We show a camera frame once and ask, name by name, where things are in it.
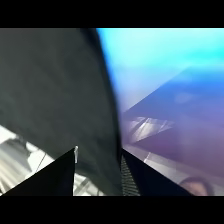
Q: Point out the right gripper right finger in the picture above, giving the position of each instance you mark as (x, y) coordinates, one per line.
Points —
(150, 183)

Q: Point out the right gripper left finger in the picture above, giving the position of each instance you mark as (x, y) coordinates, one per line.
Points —
(55, 180)

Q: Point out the black garment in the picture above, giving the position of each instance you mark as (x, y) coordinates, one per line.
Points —
(53, 86)

